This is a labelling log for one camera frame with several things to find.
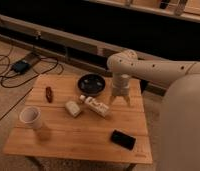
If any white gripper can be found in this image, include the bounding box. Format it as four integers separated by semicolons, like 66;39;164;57
109;74;131;106

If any white plastic bottle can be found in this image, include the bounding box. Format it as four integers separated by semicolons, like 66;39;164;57
79;95;109;117

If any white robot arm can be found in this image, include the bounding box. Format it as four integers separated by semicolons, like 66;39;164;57
107;50;200;171

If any black bowl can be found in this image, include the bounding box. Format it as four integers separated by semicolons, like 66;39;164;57
77;74;106;97

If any black phone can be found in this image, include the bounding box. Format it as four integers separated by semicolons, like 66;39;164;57
111;130;136;150

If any wooden slatted table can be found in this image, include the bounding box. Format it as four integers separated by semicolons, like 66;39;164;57
3;75;153;164

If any small brown red object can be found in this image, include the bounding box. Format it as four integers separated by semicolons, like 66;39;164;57
46;87;53;103

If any black power adapter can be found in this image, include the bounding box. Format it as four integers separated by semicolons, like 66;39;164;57
11;61;30;74

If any long wooden bench rail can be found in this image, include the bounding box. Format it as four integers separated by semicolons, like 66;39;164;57
0;13;167;96

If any black floor cable left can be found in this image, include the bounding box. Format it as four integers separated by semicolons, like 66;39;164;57
0;44;65;128

